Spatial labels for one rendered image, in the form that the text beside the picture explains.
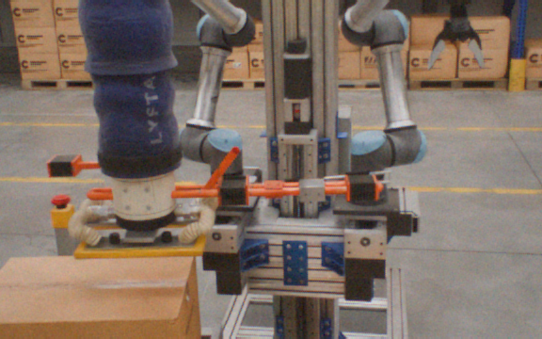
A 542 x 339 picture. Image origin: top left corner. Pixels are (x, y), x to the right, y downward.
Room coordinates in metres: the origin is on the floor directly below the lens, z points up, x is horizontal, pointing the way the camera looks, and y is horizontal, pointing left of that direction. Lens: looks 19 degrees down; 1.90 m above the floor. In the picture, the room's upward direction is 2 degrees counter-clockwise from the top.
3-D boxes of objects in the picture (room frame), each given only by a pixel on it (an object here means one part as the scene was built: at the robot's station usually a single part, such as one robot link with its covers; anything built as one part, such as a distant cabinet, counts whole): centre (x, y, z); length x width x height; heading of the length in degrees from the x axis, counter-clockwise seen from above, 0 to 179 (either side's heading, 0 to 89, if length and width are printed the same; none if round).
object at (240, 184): (1.74, 0.10, 1.25); 0.10 x 0.08 x 0.06; 178
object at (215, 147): (2.26, 0.16, 1.20); 0.13 x 0.12 x 0.14; 50
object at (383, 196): (2.17, -0.33, 1.09); 0.15 x 0.15 x 0.10
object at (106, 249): (1.65, 0.36, 1.14); 0.34 x 0.10 x 0.05; 88
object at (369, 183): (1.72, -0.25, 1.25); 0.08 x 0.07 x 0.05; 88
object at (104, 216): (1.74, 0.35, 1.18); 0.34 x 0.25 x 0.06; 88
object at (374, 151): (2.17, -0.34, 1.20); 0.13 x 0.12 x 0.14; 110
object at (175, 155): (1.75, 0.35, 1.36); 0.23 x 0.23 x 0.04
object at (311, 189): (1.73, -0.11, 1.24); 0.07 x 0.07 x 0.04; 88
